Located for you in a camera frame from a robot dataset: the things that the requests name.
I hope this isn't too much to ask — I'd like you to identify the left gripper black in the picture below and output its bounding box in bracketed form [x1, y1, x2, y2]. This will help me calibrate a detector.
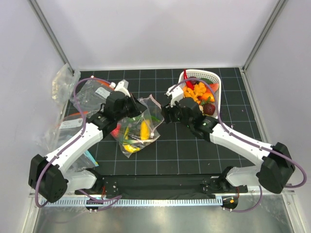
[115, 92, 147, 121]

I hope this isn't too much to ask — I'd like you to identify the red toy strawberry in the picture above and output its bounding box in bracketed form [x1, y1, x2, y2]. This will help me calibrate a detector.
[110, 124, 121, 138]

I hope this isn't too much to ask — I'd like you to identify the clear pink-dotted zip bag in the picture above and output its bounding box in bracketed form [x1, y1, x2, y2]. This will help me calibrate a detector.
[111, 95, 164, 158]

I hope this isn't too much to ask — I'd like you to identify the green toy scallion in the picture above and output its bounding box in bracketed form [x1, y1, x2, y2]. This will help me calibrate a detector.
[118, 126, 153, 145]

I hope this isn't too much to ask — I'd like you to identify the yellow toy corn cob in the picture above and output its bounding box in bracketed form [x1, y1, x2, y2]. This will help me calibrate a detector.
[140, 120, 150, 140]

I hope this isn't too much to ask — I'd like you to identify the yellow toy banana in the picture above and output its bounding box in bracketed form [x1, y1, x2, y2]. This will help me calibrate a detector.
[123, 145, 140, 153]

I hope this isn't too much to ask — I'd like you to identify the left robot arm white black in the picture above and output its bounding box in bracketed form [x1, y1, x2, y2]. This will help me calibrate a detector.
[29, 91, 146, 203]

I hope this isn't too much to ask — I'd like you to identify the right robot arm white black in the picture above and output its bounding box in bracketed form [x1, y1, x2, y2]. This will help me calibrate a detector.
[161, 98, 295, 194]

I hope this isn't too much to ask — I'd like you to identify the orange-zip bag upper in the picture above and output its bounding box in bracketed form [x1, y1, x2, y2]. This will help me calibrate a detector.
[76, 78, 114, 115]

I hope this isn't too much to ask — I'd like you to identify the orange-zip bag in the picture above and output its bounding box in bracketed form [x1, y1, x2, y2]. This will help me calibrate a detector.
[37, 113, 83, 152]
[76, 78, 114, 115]

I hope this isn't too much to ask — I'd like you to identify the blue-zip clear bag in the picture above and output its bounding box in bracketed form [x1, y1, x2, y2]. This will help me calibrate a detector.
[68, 150, 99, 172]

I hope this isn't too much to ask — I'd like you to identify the orange-zip bag lower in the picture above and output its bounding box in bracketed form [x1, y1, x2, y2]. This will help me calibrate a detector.
[37, 113, 83, 152]

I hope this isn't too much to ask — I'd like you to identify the dark red toy plum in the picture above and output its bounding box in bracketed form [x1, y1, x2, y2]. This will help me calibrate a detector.
[203, 103, 216, 116]

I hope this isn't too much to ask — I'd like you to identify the red toy chili pepper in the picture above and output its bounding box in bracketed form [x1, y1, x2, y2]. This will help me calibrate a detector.
[183, 69, 195, 89]

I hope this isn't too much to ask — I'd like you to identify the orange toy bell pepper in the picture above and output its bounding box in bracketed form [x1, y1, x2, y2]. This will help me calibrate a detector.
[183, 81, 207, 102]

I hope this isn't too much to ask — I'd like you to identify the white perforated plastic basket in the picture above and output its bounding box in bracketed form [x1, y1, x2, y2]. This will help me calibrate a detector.
[178, 69, 222, 118]

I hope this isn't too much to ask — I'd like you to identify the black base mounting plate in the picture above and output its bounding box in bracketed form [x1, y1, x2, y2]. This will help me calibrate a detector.
[84, 174, 248, 200]

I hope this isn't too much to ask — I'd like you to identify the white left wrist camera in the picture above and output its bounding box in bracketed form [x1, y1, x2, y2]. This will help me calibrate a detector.
[114, 80, 130, 97]

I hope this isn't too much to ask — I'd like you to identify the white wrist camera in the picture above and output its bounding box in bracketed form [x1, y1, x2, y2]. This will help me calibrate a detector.
[165, 86, 184, 107]
[114, 80, 130, 97]

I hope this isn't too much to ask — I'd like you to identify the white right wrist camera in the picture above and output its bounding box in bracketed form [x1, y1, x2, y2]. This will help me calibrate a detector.
[165, 86, 184, 107]

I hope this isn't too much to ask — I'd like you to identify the crumpled clear bag at wall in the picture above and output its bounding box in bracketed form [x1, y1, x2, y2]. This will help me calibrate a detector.
[52, 64, 81, 104]

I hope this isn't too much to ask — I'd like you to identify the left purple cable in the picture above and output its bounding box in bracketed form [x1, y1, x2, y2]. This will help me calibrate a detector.
[35, 78, 122, 210]

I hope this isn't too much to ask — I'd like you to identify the purple cable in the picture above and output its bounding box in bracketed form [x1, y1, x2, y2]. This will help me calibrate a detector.
[35, 78, 122, 210]
[170, 78, 307, 213]

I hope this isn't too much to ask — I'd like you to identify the perforated aluminium rail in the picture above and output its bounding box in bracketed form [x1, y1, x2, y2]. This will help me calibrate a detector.
[46, 196, 223, 207]

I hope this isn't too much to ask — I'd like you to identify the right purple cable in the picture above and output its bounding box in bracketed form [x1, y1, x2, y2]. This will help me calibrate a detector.
[170, 78, 307, 213]

